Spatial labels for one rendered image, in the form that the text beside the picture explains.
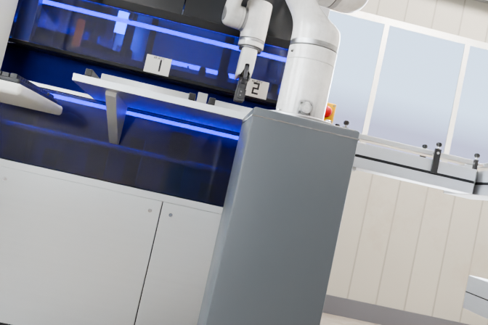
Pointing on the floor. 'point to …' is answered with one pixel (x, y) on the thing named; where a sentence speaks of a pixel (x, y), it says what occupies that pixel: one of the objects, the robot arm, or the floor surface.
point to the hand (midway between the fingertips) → (240, 95)
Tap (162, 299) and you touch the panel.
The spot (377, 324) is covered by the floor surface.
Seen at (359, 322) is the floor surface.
